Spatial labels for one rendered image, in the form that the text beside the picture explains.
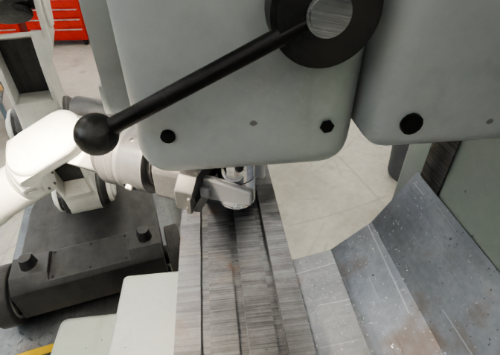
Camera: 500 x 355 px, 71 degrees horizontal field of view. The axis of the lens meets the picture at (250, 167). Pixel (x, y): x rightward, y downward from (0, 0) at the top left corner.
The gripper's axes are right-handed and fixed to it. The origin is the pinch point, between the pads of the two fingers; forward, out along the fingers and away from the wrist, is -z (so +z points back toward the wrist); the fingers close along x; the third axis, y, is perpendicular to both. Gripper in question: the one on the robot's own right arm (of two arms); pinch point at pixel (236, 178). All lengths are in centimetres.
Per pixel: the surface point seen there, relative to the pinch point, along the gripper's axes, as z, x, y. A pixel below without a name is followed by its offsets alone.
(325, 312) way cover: -15.0, 8.8, 36.7
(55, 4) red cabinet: 363, 336, 76
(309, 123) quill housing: -9.1, -6.7, -13.3
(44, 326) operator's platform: 70, 4, 84
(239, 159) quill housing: -3.8, -9.1, -10.0
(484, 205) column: -33.7, 15.6, 8.0
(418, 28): -15.2, -5.9, -21.3
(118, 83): 9.3, -6.5, -14.0
